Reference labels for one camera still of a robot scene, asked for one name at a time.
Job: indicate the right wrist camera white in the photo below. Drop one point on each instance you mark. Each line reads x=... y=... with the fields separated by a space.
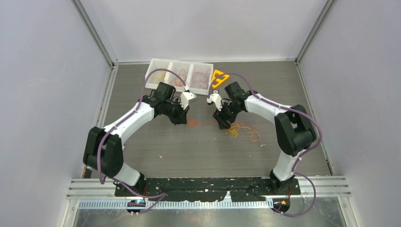
x=216 y=99

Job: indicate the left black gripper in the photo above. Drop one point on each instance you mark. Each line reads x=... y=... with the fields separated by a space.
x=181 y=117

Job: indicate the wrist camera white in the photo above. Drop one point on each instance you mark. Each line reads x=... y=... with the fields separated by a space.
x=216 y=99
x=186 y=97

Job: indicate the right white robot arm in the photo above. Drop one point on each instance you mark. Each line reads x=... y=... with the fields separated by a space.
x=294 y=128

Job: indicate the yellow triangular plastic frame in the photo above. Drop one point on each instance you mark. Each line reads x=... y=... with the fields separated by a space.
x=218 y=78

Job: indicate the white three-compartment bin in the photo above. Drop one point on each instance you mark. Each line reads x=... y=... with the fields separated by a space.
x=196 y=75

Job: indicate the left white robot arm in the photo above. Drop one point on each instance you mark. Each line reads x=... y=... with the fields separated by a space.
x=104 y=147

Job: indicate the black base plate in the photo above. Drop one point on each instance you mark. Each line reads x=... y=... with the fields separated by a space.
x=208 y=189

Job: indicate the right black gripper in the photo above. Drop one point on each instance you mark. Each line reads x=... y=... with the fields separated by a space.
x=222 y=117

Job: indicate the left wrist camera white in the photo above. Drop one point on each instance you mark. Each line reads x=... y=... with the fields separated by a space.
x=186 y=97

